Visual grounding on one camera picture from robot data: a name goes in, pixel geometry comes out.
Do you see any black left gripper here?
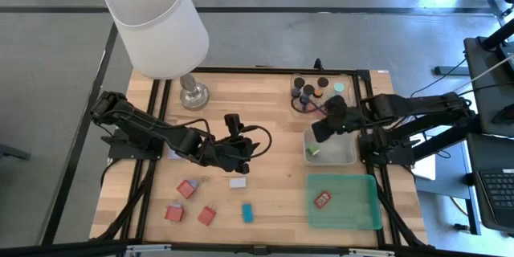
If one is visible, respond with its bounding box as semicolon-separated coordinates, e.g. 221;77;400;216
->
208;138;260;176

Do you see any white rectangular plastic box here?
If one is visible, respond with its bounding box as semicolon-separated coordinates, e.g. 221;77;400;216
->
228;176;247;190

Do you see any black-capped hourglass red sand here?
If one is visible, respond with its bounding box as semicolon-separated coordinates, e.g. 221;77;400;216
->
299;102;327;114

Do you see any teal rectangular plastic box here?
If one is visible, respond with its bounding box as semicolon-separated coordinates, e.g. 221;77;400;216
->
240;202;255;225

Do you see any black-capped hourglass blue sand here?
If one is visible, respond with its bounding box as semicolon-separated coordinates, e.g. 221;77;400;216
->
300;84;316;104
292;76;306;98

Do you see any black-capped hourglass orange sand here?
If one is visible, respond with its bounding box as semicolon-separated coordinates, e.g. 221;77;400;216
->
312;76;330;99

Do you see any red plug adapter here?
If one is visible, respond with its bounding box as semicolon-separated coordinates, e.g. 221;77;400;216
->
175;177;200;201
196;205;218;227
163;202;186;223

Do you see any red box with white label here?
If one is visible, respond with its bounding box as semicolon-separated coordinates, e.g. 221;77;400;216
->
312;190;333;210

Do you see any white plastic bin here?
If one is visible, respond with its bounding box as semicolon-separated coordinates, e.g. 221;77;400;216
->
302;127;358;168

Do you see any clear plastic bin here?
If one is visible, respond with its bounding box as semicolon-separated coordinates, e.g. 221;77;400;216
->
289;71;357;120

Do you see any teal translucent tray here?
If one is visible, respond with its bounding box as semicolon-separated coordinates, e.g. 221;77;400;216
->
305;173;384;231

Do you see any white paper sheet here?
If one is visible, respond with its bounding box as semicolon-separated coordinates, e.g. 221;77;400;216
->
409;130;438;182

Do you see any black side desk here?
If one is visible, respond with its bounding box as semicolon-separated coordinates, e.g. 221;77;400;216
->
463;35;514;137

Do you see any black computer mouse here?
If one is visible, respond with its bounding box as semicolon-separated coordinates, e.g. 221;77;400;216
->
490;103;514;126

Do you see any silver lamp with white shade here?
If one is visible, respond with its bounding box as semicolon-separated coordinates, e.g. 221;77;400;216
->
100;0;210;112

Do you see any black laptop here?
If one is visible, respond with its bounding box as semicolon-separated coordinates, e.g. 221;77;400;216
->
465;132;514;234

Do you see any black stand pole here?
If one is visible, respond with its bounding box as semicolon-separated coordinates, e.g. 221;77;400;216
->
479;18;514;51

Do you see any black bar with silver brackets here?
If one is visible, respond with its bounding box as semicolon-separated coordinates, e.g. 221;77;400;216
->
0;239;514;257

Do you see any grey chair leg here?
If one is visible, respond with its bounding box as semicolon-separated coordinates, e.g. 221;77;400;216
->
0;143;31;161

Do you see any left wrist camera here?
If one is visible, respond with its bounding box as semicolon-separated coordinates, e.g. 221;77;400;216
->
223;113;243;134

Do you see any black aluminium table frame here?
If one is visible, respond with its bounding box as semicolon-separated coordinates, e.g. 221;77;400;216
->
90;66;433;250

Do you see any white cable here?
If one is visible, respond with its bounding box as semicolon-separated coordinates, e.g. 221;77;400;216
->
431;54;514;102

